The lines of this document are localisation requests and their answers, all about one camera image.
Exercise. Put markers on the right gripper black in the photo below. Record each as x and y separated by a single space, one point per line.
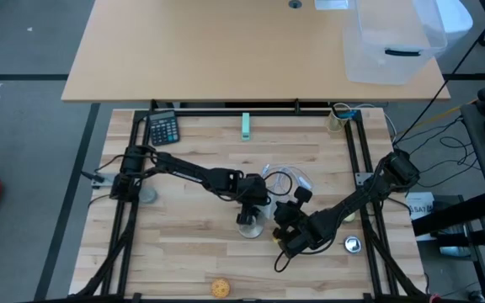
307 227

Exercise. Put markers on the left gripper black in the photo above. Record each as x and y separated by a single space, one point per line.
234 185

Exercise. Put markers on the brass lamp socket base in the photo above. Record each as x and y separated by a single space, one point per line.
252 231

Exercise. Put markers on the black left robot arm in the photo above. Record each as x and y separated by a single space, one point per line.
183 170

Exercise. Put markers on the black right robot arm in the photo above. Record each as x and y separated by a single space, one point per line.
352 202

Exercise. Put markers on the small silver round tin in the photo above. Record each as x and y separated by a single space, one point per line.
352 244

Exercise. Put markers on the yellow patterned round tin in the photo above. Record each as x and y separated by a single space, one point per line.
220 288

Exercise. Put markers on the green eraser block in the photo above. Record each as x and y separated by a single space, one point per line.
246 126

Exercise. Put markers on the small patterned bowl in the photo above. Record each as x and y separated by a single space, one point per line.
147 195

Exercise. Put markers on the blue pen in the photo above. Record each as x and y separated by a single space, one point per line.
348 114

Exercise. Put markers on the black calculator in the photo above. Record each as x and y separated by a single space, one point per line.
163 128

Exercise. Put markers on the white paper label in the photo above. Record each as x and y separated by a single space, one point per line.
419 208

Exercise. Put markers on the light wood desk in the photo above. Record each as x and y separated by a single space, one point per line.
204 50

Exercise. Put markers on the clear plastic storage bin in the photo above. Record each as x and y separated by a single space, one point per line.
394 42

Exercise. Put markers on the white chair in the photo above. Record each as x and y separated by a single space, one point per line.
455 17

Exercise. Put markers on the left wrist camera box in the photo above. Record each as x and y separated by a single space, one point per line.
260 187

